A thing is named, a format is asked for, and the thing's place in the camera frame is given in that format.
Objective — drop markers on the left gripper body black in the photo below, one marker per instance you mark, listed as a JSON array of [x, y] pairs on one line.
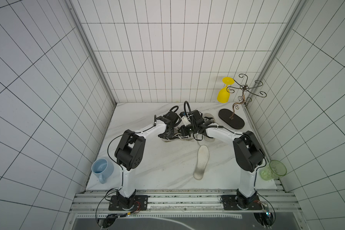
[[171, 132]]

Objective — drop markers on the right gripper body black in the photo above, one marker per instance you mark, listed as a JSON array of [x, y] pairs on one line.
[[192, 133]]

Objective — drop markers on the black white sneaker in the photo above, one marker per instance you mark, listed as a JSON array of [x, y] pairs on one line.
[[209, 118], [178, 136]]

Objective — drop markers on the white insole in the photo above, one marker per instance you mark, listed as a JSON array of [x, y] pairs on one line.
[[202, 161]]

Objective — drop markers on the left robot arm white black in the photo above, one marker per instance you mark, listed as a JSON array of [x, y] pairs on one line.
[[130, 150]]

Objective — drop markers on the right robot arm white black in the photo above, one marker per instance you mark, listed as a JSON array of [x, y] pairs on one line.
[[248, 152]]

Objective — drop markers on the yellow plastic wine glass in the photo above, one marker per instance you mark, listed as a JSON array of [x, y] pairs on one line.
[[224, 94]]

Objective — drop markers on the light blue mug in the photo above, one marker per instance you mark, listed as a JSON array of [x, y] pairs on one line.
[[102, 168]]

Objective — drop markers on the green plastic cup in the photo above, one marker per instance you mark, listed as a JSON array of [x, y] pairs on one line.
[[275, 169]]

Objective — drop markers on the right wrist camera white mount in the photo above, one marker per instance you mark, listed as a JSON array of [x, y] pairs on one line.
[[185, 120]]

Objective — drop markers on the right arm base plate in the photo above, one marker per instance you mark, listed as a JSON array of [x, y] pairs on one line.
[[240, 203]]

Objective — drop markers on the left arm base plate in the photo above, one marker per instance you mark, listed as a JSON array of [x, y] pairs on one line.
[[128, 203]]

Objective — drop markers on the aluminium rail frame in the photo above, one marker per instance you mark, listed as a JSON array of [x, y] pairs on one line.
[[98, 204]]

